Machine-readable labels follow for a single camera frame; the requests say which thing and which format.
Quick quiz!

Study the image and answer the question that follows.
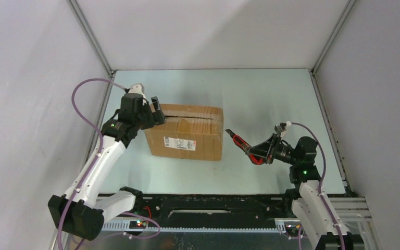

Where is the aluminium left corner post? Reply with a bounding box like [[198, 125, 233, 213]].
[[67, 0, 114, 77]]

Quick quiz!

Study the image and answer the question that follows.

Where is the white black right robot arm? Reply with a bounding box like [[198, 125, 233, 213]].
[[247, 134, 356, 249]]

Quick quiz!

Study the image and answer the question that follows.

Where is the aluminium right corner post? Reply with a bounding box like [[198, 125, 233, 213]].
[[310, 0, 358, 75]]

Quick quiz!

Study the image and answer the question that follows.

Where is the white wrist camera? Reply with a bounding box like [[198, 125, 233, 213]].
[[274, 121, 292, 138], [125, 83, 146, 99]]

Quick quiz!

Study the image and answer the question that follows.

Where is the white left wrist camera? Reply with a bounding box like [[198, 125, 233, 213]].
[[125, 83, 146, 99]]

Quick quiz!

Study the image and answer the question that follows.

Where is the red black utility knife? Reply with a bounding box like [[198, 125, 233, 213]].
[[225, 129, 252, 161]]

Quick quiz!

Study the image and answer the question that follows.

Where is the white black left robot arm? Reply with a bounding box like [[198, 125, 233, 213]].
[[48, 94, 166, 241]]

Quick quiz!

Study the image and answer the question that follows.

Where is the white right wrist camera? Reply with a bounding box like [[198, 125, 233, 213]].
[[274, 121, 292, 138]]

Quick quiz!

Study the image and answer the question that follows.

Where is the brown cardboard express box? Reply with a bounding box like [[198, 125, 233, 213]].
[[144, 104, 224, 161]]

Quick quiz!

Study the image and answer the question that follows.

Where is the aluminium corner post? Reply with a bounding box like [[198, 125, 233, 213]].
[[310, 0, 358, 75], [67, 0, 114, 77]]

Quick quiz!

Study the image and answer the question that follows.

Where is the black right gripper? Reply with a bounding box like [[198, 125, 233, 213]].
[[245, 134, 300, 166]]

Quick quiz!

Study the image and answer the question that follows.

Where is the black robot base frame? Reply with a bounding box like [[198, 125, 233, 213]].
[[117, 193, 297, 238]]

